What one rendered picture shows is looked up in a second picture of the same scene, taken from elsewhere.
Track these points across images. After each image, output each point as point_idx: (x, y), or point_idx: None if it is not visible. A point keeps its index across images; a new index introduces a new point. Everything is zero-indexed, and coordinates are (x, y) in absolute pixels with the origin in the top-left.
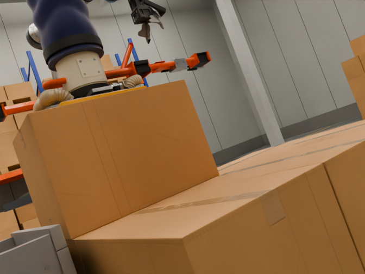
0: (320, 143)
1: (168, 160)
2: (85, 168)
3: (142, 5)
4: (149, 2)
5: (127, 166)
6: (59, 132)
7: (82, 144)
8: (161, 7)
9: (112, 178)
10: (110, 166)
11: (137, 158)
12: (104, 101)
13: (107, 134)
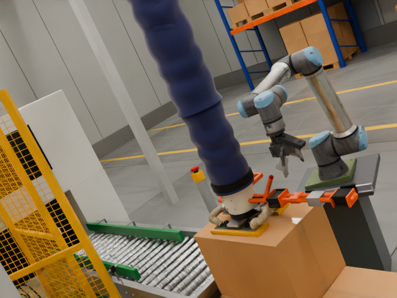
0: None
1: (266, 289)
2: (221, 270)
3: (277, 141)
4: (282, 141)
5: (241, 279)
6: (207, 249)
7: (218, 259)
8: (295, 144)
9: (234, 281)
10: (233, 275)
11: (246, 278)
12: (224, 242)
13: (228, 259)
